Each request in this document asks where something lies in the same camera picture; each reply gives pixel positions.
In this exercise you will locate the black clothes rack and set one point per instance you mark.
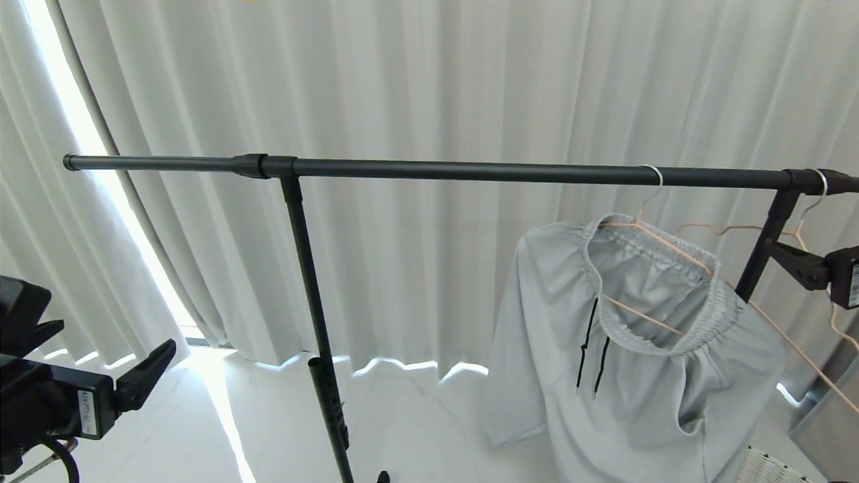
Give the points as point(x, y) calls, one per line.
point(470, 171)

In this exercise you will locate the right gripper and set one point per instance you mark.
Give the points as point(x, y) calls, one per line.
point(847, 278)

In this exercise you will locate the white laundry basket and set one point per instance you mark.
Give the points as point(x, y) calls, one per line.
point(765, 469)

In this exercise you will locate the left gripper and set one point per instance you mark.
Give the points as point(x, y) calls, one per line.
point(54, 402)

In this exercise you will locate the pale grey shorts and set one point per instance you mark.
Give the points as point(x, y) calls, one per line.
point(637, 402)

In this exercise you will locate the pink clothes hanger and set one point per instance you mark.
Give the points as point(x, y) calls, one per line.
point(823, 184)
point(671, 247)

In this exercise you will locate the white curtain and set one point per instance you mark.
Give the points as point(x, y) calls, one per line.
point(436, 80)
point(40, 201)

